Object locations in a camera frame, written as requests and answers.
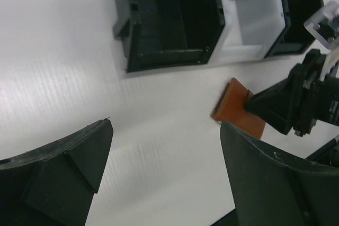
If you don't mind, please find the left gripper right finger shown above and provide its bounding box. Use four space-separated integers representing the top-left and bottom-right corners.
220 122 338 225

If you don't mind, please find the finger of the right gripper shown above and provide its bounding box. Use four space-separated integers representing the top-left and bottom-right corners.
244 79 293 134

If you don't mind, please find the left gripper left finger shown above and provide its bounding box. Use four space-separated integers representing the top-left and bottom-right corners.
1 119 113 225

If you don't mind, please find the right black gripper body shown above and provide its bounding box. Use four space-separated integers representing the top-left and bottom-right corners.
293 50 338 136

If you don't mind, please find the brown leather card holder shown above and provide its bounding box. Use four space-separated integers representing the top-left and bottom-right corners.
211 78 266 139

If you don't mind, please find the black white three-bin tray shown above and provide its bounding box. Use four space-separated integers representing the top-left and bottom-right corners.
113 0 324 73

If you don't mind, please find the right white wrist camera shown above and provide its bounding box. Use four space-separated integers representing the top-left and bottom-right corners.
304 1 338 50

